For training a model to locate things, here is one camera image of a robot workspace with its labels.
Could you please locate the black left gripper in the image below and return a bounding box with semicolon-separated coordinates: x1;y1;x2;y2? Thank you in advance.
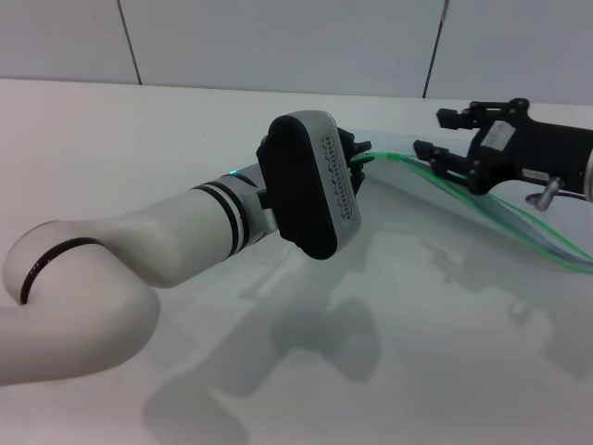
335;127;471;197

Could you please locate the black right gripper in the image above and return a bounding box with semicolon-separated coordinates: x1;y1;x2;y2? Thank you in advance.
435;97;593;197

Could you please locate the clear green-zip document bag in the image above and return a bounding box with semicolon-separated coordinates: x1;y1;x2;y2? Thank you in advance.
349;127;593;275

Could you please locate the black grey left wrist camera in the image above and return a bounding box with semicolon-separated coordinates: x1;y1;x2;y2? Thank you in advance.
255;109;363;261

